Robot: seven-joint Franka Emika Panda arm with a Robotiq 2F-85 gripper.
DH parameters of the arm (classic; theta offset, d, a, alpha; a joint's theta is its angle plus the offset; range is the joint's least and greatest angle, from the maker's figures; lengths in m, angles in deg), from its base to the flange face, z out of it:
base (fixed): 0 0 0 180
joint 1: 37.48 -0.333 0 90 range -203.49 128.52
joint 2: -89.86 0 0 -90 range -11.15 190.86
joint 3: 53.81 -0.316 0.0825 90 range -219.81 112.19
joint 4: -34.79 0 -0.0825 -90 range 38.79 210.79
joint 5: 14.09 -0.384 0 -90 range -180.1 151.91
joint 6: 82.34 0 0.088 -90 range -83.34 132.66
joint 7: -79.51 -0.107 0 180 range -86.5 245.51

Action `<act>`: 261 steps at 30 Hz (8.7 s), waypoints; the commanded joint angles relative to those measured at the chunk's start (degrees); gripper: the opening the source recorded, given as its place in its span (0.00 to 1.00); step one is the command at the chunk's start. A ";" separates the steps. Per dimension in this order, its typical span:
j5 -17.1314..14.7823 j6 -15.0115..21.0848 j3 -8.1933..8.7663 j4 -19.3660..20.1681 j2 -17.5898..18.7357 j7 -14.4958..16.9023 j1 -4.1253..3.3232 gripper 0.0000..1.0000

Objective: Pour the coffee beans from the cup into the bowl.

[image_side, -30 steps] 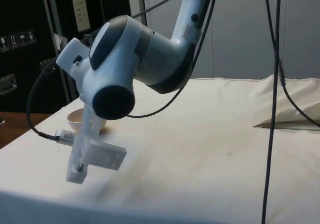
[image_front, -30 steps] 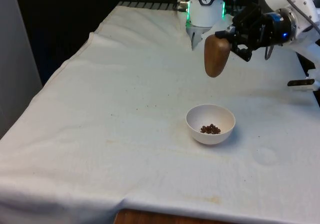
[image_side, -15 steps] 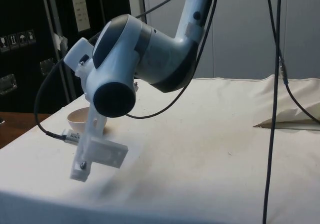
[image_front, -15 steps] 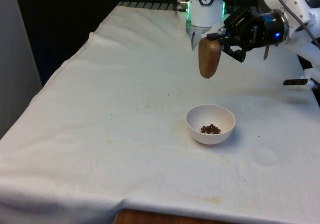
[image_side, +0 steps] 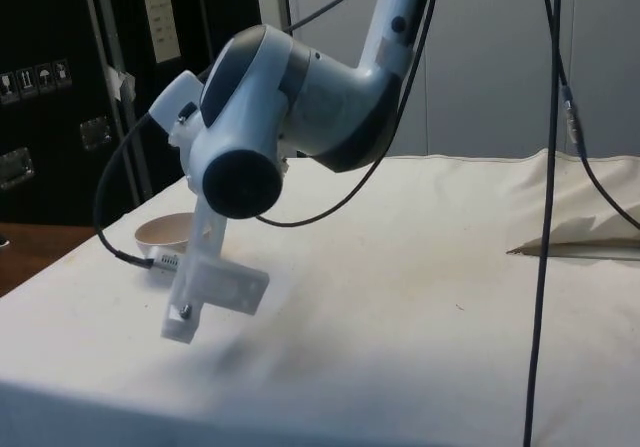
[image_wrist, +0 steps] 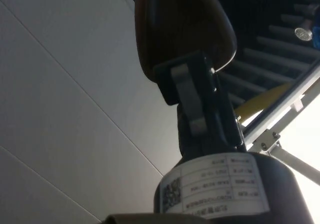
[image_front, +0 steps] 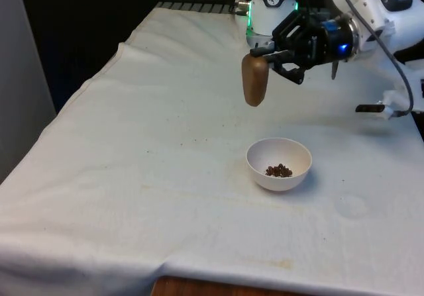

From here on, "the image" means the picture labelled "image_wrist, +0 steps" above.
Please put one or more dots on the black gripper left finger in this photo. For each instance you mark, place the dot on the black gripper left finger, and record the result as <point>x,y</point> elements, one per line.
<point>172,88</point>

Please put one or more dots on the brown cup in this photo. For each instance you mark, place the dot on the brown cup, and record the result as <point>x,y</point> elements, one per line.
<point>180,26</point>

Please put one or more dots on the aluminium frame rail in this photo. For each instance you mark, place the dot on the aluminium frame rail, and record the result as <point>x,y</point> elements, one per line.
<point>282,103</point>

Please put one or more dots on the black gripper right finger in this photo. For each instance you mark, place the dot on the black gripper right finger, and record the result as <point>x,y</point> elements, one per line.
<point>217,113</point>

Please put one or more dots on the grey roller conveyor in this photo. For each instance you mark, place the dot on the grey roller conveyor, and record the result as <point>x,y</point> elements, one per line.
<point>270,56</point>

